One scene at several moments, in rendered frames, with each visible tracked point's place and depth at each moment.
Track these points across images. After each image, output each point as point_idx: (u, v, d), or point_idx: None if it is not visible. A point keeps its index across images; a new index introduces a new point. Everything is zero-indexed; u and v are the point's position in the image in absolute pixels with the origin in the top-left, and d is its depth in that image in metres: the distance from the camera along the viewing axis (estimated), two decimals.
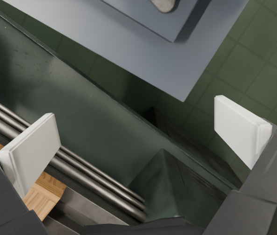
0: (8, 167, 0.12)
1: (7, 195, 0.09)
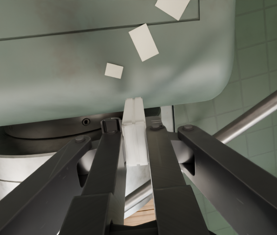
0: (129, 137, 0.14)
1: (110, 169, 0.10)
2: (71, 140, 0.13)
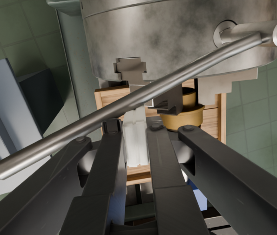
0: (130, 138, 0.14)
1: (110, 169, 0.10)
2: (71, 140, 0.13)
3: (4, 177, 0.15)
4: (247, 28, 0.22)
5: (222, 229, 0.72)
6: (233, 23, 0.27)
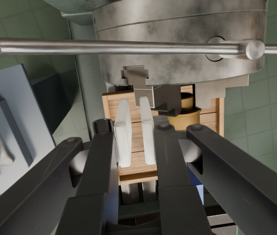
0: (121, 138, 0.14)
1: (103, 169, 0.10)
2: (62, 141, 0.13)
3: (3, 54, 0.17)
4: (232, 41, 0.27)
5: (220, 228, 0.76)
6: None
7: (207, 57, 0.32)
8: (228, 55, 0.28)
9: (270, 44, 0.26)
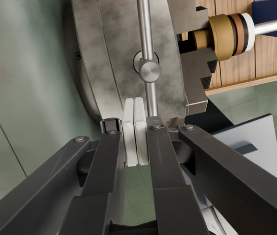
0: (128, 137, 0.14)
1: (109, 169, 0.10)
2: (70, 140, 0.13)
3: None
4: None
5: None
6: (137, 53, 0.30)
7: None
8: None
9: (140, 38, 0.23)
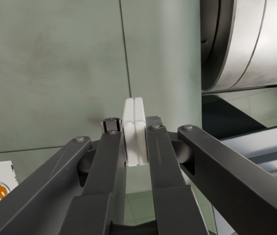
0: (129, 137, 0.14)
1: (110, 169, 0.10)
2: (71, 140, 0.13)
3: None
4: None
5: None
6: None
7: None
8: None
9: None
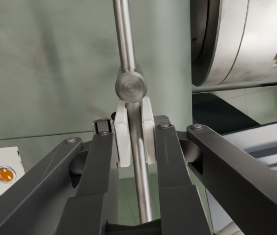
0: (121, 138, 0.14)
1: (103, 169, 0.10)
2: (62, 141, 0.13)
3: None
4: None
5: None
6: None
7: None
8: None
9: (118, 40, 0.16)
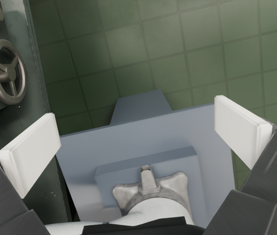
0: (8, 167, 0.12)
1: (7, 195, 0.09)
2: None
3: None
4: None
5: None
6: None
7: None
8: None
9: None
